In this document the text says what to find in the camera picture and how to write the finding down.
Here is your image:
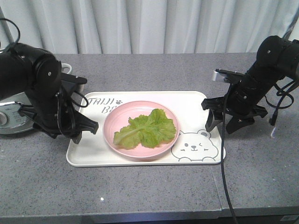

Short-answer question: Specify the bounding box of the green electric cooking pot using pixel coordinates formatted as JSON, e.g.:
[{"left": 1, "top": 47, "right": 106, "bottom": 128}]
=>
[{"left": 0, "top": 63, "right": 73, "bottom": 135}]

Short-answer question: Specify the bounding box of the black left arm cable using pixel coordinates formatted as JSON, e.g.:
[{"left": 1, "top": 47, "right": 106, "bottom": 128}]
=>
[{"left": 0, "top": 18, "right": 89, "bottom": 138}]

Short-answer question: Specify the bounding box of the cream bear serving tray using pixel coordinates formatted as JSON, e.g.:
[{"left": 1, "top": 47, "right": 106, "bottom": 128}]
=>
[{"left": 66, "top": 91, "right": 226, "bottom": 167}]

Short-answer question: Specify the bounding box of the green lettuce leaf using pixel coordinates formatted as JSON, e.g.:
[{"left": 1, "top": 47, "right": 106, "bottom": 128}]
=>
[{"left": 113, "top": 109, "right": 177, "bottom": 149}]

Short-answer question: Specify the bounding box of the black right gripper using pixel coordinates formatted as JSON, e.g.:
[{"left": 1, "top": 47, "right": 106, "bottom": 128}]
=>
[{"left": 201, "top": 74, "right": 268, "bottom": 134}]

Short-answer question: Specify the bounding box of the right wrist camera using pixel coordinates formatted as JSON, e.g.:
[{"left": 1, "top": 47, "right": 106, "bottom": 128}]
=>
[{"left": 212, "top": 69, "right": 244, "bottom": 84}]

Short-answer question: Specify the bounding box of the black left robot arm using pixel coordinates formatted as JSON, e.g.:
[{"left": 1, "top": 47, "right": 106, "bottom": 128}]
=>
[{"left": 0, "top": 43, "right": 99, "bottom": 144}]

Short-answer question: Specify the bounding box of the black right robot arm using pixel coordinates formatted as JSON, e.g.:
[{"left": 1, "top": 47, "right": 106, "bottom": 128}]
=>
[{"left": 201, "top": 35, "right": 299, "bottom": 134}]

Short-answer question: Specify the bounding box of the white pleated curtain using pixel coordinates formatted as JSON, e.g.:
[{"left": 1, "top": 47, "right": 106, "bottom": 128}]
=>
[{"left": 0, "top": 0, "right": 299, "bottom": 54}]

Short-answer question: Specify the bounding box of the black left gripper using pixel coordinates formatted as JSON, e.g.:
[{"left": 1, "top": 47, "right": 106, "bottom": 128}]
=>
[{"left": 19, "top": 88, "right": 99, "bottom": 144}]

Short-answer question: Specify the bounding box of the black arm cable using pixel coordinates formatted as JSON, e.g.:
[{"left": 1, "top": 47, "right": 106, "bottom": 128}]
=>
[
  {"left": 0, "top": 18, "right": 89, "bottom": 138},
  {"left": 221, "top": 0, "right": 299, "bottom": 224}
]

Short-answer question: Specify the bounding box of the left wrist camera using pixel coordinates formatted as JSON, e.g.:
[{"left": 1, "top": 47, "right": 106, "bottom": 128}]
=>
[{"left": 61, "top": 73, "right": 87, "bottom": 92}]

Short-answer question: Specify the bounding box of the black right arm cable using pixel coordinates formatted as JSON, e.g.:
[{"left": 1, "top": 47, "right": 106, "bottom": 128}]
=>
[{"left": 221, "top": 0, "right": 299, "bottom": 224}]

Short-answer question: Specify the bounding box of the pink round plate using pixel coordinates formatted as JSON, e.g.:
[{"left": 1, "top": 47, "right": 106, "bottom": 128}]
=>
[{"left": 103, "top": 101, "right": 179, "bottom": 160}]

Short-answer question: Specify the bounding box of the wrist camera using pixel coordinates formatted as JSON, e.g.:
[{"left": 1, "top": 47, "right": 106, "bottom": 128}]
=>
[
  {"left": 61, "top": 73, "right": 87, "bottom": 92},
  {"left": 212, "top": 69, "right": 244, "bottom": 84}
]

